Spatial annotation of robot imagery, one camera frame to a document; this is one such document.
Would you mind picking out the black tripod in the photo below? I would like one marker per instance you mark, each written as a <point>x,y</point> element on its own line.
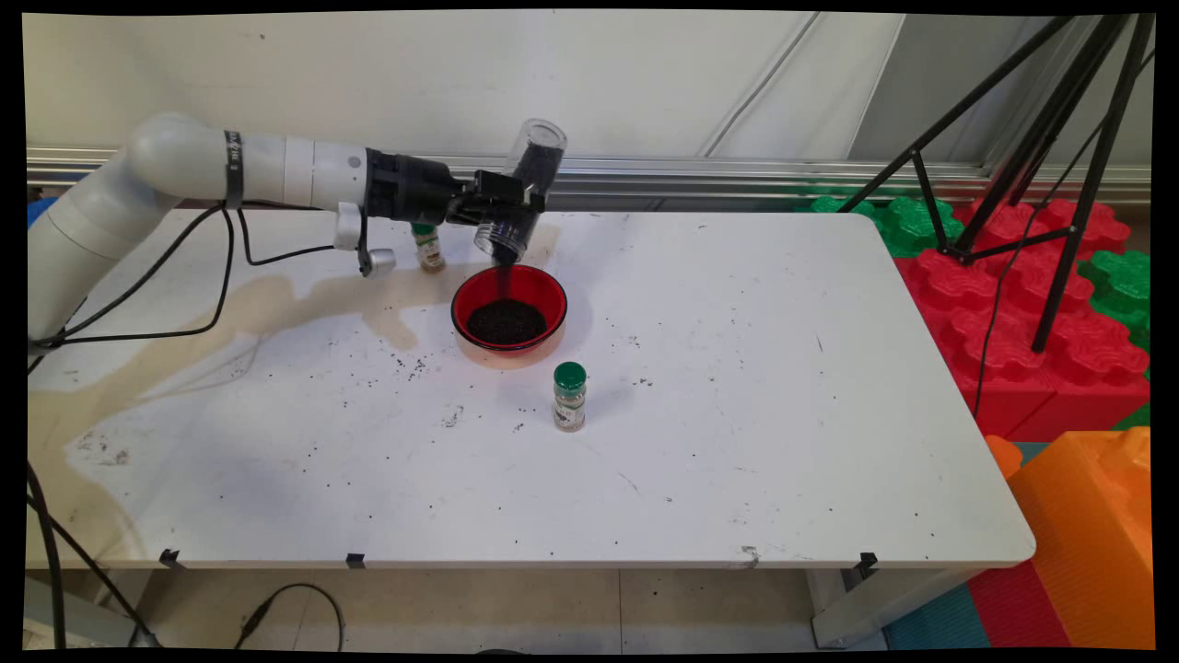
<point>1096,175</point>

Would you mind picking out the large red studded block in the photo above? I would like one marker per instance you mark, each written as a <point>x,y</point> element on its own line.
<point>1059,387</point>

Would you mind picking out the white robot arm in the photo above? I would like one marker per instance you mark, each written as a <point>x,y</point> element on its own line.
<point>184,166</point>

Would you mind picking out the clear plastic jar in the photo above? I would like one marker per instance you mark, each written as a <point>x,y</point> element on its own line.
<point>505,247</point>

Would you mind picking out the green studded block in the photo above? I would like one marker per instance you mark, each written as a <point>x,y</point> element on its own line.
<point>834,204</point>
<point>1119,285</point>
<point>912,226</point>

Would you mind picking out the white table leg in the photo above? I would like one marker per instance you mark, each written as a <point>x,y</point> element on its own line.
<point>875,608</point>
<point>101,626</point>

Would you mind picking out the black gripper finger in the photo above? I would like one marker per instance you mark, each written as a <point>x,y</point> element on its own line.
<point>502,189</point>
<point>479,219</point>

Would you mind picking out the green-capped spice bottle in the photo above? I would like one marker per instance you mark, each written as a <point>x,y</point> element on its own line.
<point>571,401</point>
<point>429,250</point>

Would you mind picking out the aluminium rail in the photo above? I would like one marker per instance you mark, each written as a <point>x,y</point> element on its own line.
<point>737,175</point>

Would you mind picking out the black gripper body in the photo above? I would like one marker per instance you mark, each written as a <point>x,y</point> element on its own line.
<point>414,189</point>

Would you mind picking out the red floor mat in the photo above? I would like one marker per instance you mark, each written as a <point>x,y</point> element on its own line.
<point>1013,608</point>

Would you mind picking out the large orange block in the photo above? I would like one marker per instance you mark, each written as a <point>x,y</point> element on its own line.
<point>1087,534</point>

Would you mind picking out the teal floor mat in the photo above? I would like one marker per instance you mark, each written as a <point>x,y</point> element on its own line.
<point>939,626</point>

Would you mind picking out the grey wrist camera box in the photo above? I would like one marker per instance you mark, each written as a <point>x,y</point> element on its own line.
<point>348,226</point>

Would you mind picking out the red bowl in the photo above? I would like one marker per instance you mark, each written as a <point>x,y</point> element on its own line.
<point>530,281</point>

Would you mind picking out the black seeds heap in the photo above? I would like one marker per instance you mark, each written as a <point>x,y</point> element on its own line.
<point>507,324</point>
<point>539,170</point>

